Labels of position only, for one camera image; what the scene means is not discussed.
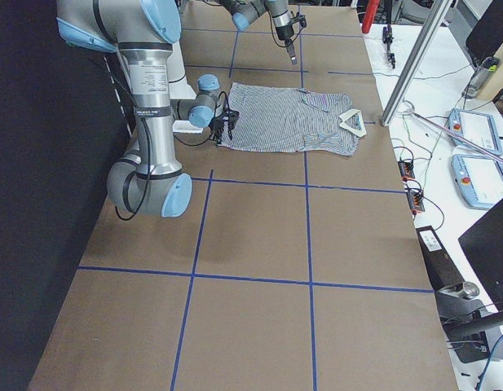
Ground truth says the aluminium frame post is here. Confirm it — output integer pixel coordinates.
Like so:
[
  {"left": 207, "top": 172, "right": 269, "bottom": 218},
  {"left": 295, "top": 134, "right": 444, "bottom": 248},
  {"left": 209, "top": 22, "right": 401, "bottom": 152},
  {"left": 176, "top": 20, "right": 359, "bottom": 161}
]
[{"left": 380, "top": 0, "right": 452, "bottom": 126}]

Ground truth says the near blue teach pendant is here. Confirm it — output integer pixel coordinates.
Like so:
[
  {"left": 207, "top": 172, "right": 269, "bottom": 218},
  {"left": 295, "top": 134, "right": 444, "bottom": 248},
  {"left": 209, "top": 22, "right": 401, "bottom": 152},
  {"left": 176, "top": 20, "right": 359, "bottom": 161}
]
[{"left": 451, "top": 154, "right": 503, "bottom": 210}]

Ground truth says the striped polo shirt white collar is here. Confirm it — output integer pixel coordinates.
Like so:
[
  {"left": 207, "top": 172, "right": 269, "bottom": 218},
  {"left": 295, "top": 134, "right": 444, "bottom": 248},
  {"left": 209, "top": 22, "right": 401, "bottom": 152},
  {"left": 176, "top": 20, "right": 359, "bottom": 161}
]
[{"left": 221, "top": 83, "right": 367, "bottom": 156}]

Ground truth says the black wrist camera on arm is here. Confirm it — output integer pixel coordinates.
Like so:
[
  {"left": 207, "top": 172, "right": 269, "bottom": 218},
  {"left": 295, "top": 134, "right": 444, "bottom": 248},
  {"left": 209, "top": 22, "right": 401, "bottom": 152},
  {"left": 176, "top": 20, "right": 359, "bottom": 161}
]
[
  {"left": 290, "top": 12, "right": 307, "bottom": 29},
  {"left": 222, "top": 109, "right": 240, "bottom": 129}
]

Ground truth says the black monitor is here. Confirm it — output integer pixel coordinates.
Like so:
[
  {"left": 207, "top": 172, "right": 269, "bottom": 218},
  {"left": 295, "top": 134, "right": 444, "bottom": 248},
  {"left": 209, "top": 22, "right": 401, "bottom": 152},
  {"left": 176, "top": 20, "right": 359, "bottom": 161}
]
[{"left": 458, "top": 199, "right": 503, "bottom": 310}]

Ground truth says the blue teach pendant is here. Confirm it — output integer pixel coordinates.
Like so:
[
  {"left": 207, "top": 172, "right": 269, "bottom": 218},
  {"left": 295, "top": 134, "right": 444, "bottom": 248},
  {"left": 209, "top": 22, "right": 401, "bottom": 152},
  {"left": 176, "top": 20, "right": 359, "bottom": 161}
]
[
  {"left": 451, "top": 154, "right": 503, "bottom": 210},
  {"left": 448, "top": 108, "right": 503, "bottom": 156}
]

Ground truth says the red cylinder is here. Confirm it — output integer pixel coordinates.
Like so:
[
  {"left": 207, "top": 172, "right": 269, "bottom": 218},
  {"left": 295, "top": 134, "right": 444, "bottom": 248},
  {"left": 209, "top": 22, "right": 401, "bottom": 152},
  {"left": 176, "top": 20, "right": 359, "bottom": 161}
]
[{"left": 361, "top": 0, "right": 380, "bottom": 34}]

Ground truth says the orange black connector block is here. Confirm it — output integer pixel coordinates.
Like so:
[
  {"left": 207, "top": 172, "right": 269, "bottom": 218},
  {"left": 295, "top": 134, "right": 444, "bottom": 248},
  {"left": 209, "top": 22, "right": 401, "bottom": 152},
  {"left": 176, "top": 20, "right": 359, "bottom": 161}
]
[
  {"left": 406, "top": 189, "right": 425, "bottom": 216},
  {"left": 398, "top": 160, "right": 415, "bottom": 182}
]

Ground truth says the far blue teach pendant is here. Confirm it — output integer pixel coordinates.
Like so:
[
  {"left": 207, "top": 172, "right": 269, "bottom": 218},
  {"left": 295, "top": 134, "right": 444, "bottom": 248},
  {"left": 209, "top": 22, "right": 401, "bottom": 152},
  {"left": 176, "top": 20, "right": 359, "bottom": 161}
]
[{"left": 448, "top": 108, "right": 503, "bottom": 156}]

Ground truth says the white camera mast with base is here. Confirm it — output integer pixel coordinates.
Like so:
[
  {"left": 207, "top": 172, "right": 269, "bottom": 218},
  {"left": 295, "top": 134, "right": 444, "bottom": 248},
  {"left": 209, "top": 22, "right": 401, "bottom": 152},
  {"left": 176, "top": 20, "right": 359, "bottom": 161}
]
[{"left": 169, "top": 0, "right": 205, "bottom": 134}]

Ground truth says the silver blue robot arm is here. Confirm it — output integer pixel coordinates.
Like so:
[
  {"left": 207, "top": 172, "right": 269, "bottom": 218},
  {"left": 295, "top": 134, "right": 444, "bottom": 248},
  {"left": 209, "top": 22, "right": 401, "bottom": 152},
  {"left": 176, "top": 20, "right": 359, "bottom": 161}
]
[
  {"left": 216, "top": 0, "right": 307, "bottom": 65},
  {"left": 57, "top": 1, "right": 219, "bottom": 221}
]

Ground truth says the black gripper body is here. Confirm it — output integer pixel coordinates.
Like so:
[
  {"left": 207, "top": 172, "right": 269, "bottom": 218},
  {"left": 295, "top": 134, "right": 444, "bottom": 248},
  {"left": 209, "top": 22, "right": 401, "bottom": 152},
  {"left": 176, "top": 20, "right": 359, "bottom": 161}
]
[
  {"left": 276, "top": 25, "right": 294, "bottom": 46},
  {"left": 212, "top": 116, "right": 231, "bottom": 141}
]

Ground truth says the black box with white label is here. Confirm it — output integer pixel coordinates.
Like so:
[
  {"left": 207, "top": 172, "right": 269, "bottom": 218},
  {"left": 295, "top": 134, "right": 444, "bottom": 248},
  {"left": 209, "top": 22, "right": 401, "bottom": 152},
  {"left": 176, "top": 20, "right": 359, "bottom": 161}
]
[{"left": 416, "top": 226, "right": 465, "bottom": 298}]

